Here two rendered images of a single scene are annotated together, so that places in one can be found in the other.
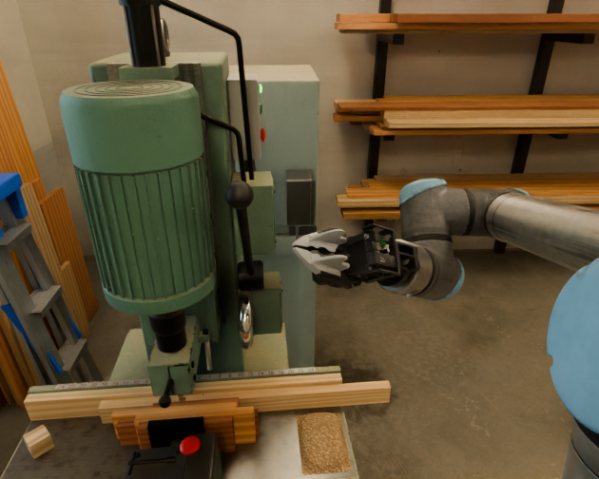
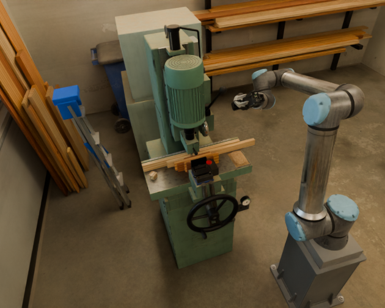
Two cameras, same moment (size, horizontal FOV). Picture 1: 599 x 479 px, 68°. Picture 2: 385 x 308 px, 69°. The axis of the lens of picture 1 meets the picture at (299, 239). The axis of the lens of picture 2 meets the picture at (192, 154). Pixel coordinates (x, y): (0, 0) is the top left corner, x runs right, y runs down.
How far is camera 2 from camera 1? 0.83 m
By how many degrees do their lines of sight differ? 17
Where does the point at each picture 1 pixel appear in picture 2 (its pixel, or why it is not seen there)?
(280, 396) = (222, 148)
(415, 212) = (259, 82)
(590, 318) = (309, 107)
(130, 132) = (193, 77)
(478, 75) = not seen: outside the picture
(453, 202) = (270, 76)
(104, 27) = not seen: outside the picture
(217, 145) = not seen: hidden behind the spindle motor
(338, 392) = (239, 144)
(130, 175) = (191, 88)
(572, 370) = (307, 116)
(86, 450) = (168, 175)
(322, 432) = (238, 155)
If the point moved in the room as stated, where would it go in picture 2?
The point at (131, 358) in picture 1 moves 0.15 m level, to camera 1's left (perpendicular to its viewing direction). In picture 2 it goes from (154, 151) to (132, 155)
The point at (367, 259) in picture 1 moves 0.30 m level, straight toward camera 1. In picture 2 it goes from (252, 101) to (267, 138)
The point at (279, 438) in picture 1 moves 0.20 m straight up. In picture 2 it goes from (225, 160) to (225, 133)
